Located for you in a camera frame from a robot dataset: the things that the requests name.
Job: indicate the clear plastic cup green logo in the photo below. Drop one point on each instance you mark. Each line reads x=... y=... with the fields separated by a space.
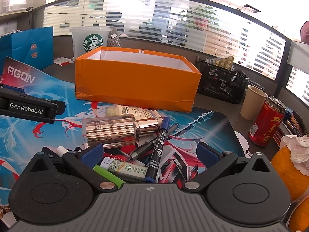
x=91 y=42

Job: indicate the white red paper cards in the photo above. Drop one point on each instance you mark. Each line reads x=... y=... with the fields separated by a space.
x=63 y=61

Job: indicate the orange cardboard box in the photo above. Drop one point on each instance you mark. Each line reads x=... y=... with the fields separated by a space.
x=135 y=82

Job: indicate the small white carton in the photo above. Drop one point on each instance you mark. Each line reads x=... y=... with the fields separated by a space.
x=115 y=40

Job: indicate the green potted plant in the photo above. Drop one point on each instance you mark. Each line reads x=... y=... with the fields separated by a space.
x=201 y=17

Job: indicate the small white green-print box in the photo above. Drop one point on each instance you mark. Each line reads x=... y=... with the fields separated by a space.
x=125 y=169

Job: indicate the cream lotion tube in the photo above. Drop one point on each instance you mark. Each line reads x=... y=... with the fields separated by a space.
x=140 y=112

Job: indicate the white lip balm stick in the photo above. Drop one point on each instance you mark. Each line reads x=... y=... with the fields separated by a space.
x=62 y=151

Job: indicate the red drink can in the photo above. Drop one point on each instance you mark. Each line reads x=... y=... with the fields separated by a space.
x=265 y=123

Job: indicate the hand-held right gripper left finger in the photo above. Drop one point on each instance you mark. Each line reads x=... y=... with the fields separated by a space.
x=92 y=155

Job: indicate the crumpled white tissue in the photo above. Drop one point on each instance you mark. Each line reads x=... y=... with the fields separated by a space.
x=298 y=149

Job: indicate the beige paper cup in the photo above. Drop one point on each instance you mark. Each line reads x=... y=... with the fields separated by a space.
x=252 y=102

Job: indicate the orange fruit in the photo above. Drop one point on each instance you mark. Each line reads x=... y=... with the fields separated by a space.
x=300 y=218
x=284 y=178

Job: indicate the black mesh desk organizer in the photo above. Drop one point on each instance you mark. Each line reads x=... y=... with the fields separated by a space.
x=221 y=82

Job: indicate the grey pen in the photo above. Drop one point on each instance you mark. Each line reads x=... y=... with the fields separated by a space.
x=142 y=149

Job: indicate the printed anime desk mat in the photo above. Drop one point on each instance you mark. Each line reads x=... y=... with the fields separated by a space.
x=60 y=130

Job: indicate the yellow pill blister pack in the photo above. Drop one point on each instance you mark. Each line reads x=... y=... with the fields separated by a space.
x=225 y=62

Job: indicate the black marker blue cap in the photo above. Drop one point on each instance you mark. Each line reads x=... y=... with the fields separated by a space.
x=158 y=149

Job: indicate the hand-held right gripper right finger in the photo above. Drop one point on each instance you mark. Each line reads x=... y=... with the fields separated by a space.
x=205 y=152

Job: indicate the green pen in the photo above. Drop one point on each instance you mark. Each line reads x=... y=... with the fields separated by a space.
x=108 y=175

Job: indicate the blue paper bag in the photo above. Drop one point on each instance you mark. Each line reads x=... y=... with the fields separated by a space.
x=26 y=46

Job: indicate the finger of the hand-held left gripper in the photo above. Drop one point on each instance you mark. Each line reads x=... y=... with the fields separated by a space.
x=60 y=107
x=13 y=89

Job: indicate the stack of books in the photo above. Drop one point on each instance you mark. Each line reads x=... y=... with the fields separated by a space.
x=289 y=128

